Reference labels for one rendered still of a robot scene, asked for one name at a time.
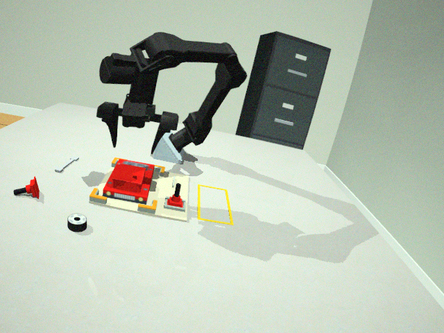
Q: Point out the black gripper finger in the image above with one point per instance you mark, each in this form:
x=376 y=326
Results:
x=160 y=133
x=112 y=125

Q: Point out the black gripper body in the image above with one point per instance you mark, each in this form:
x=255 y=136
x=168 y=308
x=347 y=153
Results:
x=109 y=111

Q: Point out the black toy tyre with white hub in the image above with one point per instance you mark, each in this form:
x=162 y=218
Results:
x=77 y=222

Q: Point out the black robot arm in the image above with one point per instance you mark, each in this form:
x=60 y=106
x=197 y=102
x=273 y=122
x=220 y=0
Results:
x=167 y=51

